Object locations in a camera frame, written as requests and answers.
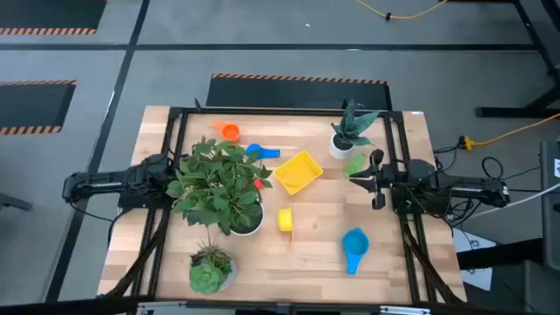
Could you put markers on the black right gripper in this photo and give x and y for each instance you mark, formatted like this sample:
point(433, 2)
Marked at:
point(382, 181)

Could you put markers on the green measuring cup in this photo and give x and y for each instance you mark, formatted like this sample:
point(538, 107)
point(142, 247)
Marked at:
point(355, 164)

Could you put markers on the large light blue measuring cup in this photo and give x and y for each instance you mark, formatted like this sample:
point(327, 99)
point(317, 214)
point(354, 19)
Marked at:
point(355, 245)

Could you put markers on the yellow measuring cup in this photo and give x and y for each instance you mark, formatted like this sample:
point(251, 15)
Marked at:
point(285, 219)

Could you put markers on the red measuring cup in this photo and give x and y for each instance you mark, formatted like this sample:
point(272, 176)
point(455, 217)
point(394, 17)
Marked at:
point(259, 184)

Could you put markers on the small dark blue measuring cup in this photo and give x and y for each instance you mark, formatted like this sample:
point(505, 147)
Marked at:
point(256, 151)

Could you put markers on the orange measuring cup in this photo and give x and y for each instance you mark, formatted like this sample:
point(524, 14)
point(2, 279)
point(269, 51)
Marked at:
point(230, 131)

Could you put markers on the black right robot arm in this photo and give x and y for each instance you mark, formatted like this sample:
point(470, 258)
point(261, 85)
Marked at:
point(472, 188)

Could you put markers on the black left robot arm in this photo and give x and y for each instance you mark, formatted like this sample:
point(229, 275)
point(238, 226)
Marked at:
point(109, 181)

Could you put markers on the yellow plastic basket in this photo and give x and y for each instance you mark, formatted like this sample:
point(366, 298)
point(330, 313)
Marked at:
point(297, 172)

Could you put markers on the snake plant in white pot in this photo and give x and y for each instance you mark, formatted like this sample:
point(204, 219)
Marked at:
point(350, 127)

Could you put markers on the black hazard-striped floor mat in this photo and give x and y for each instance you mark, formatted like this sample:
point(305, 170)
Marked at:
point(30, 105)
point(44, 13)
point(297, 94)

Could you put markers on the leafy plant in white pot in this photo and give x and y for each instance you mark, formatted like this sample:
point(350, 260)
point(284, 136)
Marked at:
point(219, 184)

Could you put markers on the white paper sheet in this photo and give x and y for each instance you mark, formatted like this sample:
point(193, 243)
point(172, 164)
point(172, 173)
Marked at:
point(479, 280)

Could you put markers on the black stand foot bar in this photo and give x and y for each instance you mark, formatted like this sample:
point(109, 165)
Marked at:
point(503, 255)

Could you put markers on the grey cabinet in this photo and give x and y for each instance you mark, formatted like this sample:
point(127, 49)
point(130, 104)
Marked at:
point(550, 210)

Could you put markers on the succulent in grey pot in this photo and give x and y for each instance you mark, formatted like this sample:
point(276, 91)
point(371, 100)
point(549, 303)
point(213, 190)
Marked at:
point(205, 277)

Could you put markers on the black stand foot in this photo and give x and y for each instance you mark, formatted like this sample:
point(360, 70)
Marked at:
point(13, 202)

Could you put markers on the black aluminium table frame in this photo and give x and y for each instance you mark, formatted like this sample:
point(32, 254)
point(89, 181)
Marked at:
point(306, 112)

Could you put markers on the grey metal bracket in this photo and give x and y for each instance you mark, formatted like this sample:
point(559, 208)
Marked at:
point(157, 308)
point(402, 310)

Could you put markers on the black desk leg frame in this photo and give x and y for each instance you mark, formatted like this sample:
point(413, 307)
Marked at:
point(516, 112)

